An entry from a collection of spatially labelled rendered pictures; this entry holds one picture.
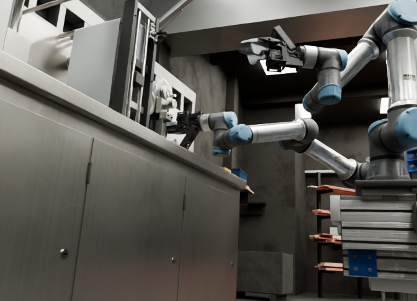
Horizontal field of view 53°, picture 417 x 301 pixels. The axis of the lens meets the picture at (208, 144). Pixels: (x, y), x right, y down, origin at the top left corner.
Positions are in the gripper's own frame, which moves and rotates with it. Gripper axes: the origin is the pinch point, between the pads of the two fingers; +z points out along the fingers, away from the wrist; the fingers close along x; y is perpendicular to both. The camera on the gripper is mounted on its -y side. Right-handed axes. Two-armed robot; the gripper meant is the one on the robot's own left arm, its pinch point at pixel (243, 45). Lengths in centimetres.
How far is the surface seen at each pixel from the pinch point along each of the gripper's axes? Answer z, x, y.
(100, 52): 52, 27, -10
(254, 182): -176, 762, -214
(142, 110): 33.2, 24.4, 15.3
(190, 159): 14.5, 23.5, 33.9
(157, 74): 32, 100, -49
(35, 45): 79, 32, -13
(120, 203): 34, 1, 58
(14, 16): 74, -3, 1
